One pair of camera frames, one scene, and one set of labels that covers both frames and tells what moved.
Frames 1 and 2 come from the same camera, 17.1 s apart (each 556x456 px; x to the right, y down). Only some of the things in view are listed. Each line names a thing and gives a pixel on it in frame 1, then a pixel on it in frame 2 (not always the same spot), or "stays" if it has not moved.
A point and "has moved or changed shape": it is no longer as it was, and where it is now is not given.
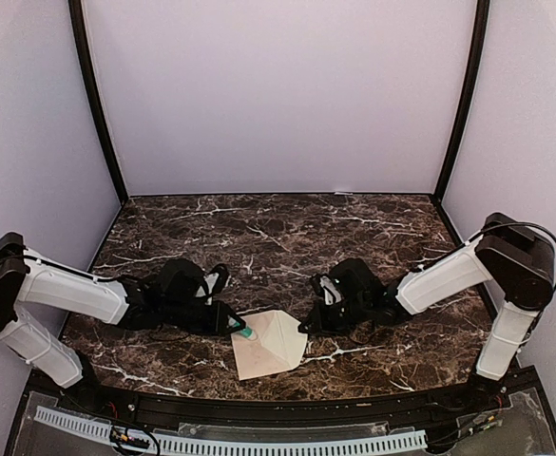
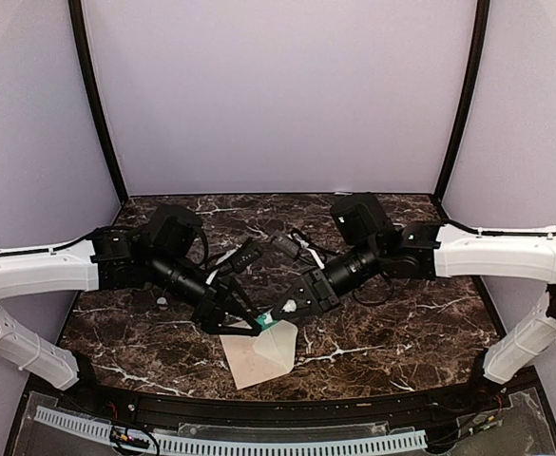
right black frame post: [456, 138] stays
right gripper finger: [312, 327] to [301, 311]
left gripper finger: [232, 314] to [244, 303]
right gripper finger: [311, 318] to [290, 302]
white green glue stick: [246, 332] has moved or changed shape
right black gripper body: [336, 322] to [329, 298]
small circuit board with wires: [119, 437] stays
